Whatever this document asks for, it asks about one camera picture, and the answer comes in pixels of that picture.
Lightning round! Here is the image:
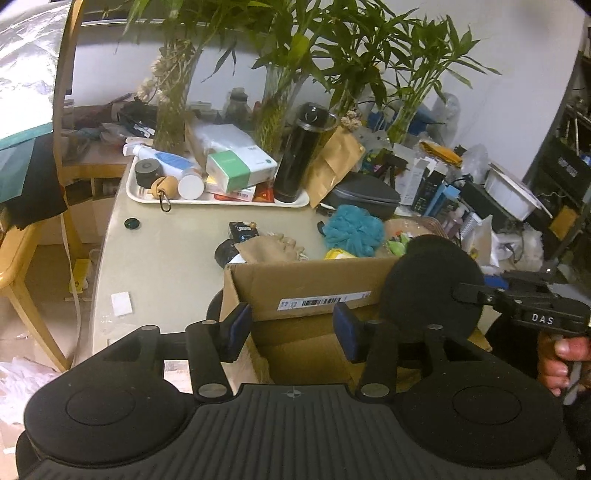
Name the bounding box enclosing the black thermos bottle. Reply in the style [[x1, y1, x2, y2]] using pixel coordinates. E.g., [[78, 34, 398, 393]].
[[273, 102, 337, 203]]

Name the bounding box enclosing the small black round speaker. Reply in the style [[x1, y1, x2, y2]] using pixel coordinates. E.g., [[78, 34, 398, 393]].
[[133, 158, 164, 189]]

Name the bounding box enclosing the teal bath loofah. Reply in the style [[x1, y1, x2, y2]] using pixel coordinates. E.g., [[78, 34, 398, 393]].
[[322, 205, 386, 258]]

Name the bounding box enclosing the small black round cap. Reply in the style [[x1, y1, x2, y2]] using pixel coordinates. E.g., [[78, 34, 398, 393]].
[[124, 217, 141, 230]]

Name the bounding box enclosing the glass vase bamboo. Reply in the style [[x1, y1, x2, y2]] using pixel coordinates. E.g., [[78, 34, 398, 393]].
[[125, 1, 247, 154], [249, 1, 405, 158], [385, 11, 500, 144]]

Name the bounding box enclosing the black cartoon tissue pack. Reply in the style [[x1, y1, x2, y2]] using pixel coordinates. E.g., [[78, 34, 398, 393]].
[[228, 222, 259, 243]]

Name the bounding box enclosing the brown cardboard box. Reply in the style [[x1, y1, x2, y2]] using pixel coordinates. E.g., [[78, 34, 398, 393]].
[[221, 257, 492, 388]]

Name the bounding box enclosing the person's right hand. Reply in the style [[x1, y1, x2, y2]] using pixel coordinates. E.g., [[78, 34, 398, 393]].
[[537, 333, 590, 396]]

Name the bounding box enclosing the right glass vase bamboo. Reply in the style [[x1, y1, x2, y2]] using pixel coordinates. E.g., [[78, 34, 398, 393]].
[[385, 11, 500, 144]]

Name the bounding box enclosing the green white tissue box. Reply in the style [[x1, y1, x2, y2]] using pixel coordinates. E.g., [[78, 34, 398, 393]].
[[206, 145, 277, 193]]

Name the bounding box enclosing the middle glass vase bamboo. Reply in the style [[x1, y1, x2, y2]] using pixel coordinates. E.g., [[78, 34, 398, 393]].
[[249, 1, 405, 158]]

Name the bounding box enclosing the brown paper bag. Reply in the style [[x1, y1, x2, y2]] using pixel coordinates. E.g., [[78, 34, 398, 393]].
[[304, 126, 366, 208]]

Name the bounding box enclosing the wooden chair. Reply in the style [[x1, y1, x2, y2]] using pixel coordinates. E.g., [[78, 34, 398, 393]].
[[1, 1, 86, 372]]

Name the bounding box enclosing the silver green mailer bag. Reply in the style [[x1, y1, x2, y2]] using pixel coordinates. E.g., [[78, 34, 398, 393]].
[[1, 1, 70, 202]]

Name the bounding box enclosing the white bowl container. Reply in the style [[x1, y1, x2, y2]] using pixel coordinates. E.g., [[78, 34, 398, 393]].
[[484, 163, 552, 221]]

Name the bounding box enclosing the tan drawstring cloth pouch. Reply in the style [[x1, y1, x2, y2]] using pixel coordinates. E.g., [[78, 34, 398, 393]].
[[235, 234, 307, 263]]

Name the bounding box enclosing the white round jar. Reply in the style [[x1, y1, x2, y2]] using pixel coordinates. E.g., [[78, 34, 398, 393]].
[[177, 168, 205, 200]]

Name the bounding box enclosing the left glass vase bamboo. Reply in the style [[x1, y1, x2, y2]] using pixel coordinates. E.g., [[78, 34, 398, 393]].
[[125, 1, 247, 154]]

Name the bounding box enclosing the white plastic bag package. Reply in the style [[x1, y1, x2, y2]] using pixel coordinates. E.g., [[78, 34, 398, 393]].
[[184, 118, 256, 169]]

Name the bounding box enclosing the white serving tray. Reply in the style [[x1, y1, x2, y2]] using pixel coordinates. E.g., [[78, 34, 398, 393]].
[[123, 157, 310, 209]]

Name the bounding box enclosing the woven basket with items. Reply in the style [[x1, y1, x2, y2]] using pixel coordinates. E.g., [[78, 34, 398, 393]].
[[376, 216, 449, 258]]

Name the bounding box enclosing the white blue spray bottle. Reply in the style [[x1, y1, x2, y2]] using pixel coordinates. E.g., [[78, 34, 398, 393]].
[[122, 143, 197, 176]]

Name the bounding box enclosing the tan pouch with carabiner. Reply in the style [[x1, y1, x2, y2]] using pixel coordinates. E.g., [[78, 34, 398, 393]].
[[150, 176, 178, 213]]

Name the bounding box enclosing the small white paper card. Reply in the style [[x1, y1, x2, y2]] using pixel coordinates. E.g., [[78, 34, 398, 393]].
[[111, 292, 133, 317]]

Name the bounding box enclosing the yellow wet wipes pack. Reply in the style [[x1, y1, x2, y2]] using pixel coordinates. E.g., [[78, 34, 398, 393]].
[[324, 248, 356, 260]]

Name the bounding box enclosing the grey zip hard case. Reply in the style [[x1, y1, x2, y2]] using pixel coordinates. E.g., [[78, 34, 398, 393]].
[[322, 172, 400, 220]]

